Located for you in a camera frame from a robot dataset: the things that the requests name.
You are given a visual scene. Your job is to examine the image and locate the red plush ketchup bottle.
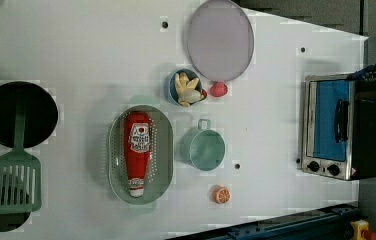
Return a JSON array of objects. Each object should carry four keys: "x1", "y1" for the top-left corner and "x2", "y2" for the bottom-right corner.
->
[{"x1": 124, "y1": 112, "x2": 151, "y2": 197}]

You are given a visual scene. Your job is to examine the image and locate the green oval strainer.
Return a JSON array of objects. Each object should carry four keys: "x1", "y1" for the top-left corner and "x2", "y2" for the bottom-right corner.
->
[{"x1": 107, "y1": 105, "x2": 173, "y2": 205}]

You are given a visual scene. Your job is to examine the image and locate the peeled toy banana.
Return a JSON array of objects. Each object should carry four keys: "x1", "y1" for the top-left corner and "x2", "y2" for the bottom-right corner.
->
[{"x1": 174, "y1": 72, "x2": 204, "y2": 107}]

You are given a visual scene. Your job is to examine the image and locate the teal mug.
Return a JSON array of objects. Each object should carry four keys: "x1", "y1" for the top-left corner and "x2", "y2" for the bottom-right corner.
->
[{"x1": 180, "y1": 119, "x2": 225, "y2": 171}]

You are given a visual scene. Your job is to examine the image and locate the small red toy strawberry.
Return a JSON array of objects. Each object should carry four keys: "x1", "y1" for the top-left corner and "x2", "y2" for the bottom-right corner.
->
[{"x1": 202, "y1": 89, "x2": 207, "y2": 100}]

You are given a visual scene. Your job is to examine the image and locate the pink toy strawberry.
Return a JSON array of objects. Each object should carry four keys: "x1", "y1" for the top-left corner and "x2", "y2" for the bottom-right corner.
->
[{"x1": 210, "y1": 82, "x2": 228, "y2": 97}]

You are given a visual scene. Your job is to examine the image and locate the blue bowl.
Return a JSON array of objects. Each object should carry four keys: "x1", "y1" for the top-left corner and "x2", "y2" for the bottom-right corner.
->
[{"x1": 167, "y1": 69, "x2": 203, "y2": 106}]

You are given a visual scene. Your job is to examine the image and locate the toy orange slice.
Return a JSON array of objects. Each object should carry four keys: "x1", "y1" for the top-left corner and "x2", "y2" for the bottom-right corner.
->
[{"x1": 213, "y1": 187, "x2": 231, "y2": 204}]

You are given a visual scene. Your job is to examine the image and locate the lavender round plate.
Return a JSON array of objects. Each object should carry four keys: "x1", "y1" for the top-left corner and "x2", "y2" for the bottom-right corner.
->
[{"x1": 187, "y1": 0, "x2": 254, "y2": 81}]

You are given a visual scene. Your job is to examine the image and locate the silver toaster oven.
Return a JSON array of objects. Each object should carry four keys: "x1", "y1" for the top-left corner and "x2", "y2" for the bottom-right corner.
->
[{"x1": 301, "y1": 74, "x2": 376, "y2": 181}]

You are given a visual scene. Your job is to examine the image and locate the green slotted spatula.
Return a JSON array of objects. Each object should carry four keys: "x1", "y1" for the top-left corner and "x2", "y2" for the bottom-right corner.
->
[{"x1": 0, "y1": 100, "x2": 42, "y2": 214}]

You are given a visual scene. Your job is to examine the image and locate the black frying pan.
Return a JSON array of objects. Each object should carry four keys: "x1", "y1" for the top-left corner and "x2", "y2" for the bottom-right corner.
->
[{"x1": 0, "y1": 81, "x2": 59, "y2": 148}]

